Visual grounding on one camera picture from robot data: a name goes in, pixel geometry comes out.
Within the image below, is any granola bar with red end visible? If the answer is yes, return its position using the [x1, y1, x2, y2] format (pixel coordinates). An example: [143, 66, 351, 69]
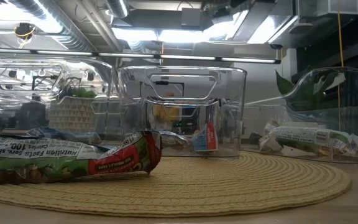
[0, 129, 163, 185]

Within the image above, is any red green granola bar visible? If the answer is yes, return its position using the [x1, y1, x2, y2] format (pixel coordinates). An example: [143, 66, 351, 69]
[258, 121, 358, 157]

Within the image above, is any light blue granola bar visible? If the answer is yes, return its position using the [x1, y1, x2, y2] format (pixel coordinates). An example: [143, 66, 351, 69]
[26, 126, 63, 139]

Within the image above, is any person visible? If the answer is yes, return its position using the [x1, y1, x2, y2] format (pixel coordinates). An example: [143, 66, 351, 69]
[14, 92, 48, 132]
[153, 91, 182, 124]

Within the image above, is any clear plastic bin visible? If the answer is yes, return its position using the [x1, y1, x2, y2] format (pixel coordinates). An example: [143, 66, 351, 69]
[116, 65, 248, 158]
[0, 55, 120, 141]
[242, 66, 358, 164]

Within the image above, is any LED light bar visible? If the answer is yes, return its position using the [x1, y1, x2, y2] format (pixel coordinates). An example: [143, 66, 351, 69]
[0, 48, 282, 65]

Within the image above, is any round woven straw placemat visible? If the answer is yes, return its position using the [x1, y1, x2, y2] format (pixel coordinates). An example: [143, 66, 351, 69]
[0, 151, 352, 218]

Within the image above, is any succulent in triangle-patterned pot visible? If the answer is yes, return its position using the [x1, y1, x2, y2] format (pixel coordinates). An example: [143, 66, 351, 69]
[47, 86, 99, 133]

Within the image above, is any silver ventilation duct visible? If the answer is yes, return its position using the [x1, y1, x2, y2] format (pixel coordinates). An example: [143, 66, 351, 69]
[104, 0, 131, 19]
[7, 0, 96, 52]

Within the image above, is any coiled yellow ceiling cable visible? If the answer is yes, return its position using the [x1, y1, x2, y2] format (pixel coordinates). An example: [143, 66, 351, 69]
[13, 22, 37, 50]

